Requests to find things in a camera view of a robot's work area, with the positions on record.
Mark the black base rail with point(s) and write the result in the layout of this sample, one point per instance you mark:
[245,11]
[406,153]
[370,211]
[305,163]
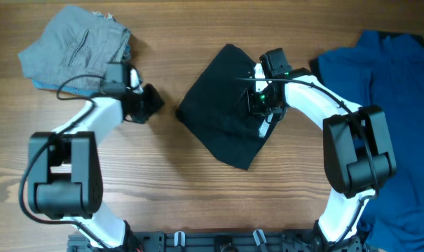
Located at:
[259,240]

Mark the blue polo shirt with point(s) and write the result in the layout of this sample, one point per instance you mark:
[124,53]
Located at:
[387,69]

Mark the blue folded denim shorts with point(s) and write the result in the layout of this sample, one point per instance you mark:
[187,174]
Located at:
[77,90]

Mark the black shorts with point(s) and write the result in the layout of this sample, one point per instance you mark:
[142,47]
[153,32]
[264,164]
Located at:
[215,110]

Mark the grey folded shorts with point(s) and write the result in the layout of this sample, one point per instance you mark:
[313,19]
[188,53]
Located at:
[74,42]

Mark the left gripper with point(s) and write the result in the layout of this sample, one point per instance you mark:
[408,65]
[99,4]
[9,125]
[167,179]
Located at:
[158,104]

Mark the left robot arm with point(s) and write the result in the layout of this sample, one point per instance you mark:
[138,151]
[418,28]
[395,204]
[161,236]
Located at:
[62,184]

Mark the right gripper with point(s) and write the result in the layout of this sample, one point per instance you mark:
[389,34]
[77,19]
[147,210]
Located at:
[254,106]

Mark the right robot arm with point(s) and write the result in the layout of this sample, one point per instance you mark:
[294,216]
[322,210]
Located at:
[358,153]

